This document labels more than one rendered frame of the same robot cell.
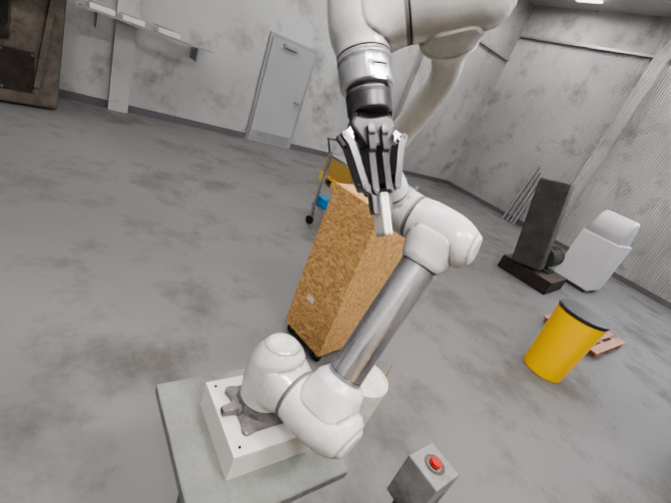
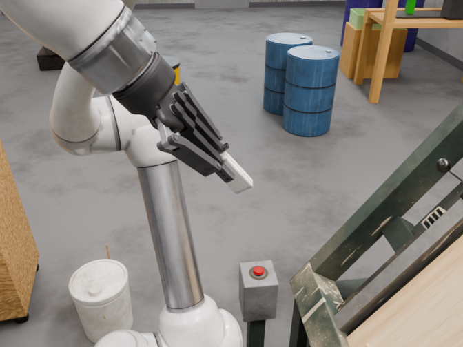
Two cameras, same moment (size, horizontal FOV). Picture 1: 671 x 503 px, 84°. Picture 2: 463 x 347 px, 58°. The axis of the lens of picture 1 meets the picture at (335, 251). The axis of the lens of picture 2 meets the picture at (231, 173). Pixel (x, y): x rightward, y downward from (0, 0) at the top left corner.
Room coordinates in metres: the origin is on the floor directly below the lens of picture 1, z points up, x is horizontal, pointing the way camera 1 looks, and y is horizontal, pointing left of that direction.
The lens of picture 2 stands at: (0.28, 0.36, 1.99)
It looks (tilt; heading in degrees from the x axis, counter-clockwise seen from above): 32 degrees down; 308
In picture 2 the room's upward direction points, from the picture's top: straight up
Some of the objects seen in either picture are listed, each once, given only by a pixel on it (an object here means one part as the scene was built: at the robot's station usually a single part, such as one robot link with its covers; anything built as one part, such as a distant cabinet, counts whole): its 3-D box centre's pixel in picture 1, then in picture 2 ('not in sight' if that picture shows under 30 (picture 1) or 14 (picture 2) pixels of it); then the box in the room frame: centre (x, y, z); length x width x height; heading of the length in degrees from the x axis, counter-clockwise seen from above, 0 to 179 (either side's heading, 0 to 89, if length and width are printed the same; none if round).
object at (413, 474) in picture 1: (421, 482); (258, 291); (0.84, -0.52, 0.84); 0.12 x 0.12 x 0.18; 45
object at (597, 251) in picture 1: (598, 251); not in sight; (7.08, -4.57, 0.73); 0.74 x 0.66 x 1.47; 132
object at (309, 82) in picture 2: not in sight; (297, 81); (2.39, -3.58, 0.42); 1.08 x 0.66 x 0.83; 132
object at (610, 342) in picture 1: (583, 331); not in sight; (4.65, -3.50, 0.05); 1.12 x 0.75 x 0.10; 130
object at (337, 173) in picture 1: (360, 180); not in sight; (7.40, 0.07, 0.25); 1.45 x 1.04 x 0.50; 133
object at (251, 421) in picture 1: (256, 400); not in sight; (0.86, 0.06, 0.88); 0.22 x 0.18 x 0.06; 133
